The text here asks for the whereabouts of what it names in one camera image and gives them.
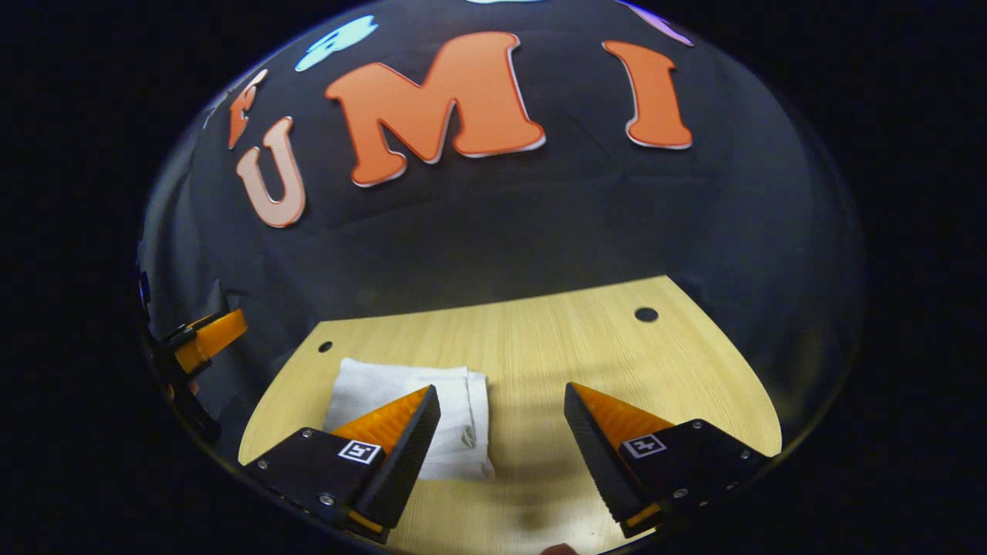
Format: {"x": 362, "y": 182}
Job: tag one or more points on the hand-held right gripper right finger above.
{"x": 605, "y": 470}

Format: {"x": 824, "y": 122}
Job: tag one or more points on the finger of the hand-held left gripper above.
{"x": 212, "y": 338}

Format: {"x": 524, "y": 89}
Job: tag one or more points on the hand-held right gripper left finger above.
{"x": 401, "y": 470}

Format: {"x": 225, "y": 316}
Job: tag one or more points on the white jeans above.
{"x": 455, "y": 408}

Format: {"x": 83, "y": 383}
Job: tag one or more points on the black backdrop cloth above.
{"x": 540, "y": 223}

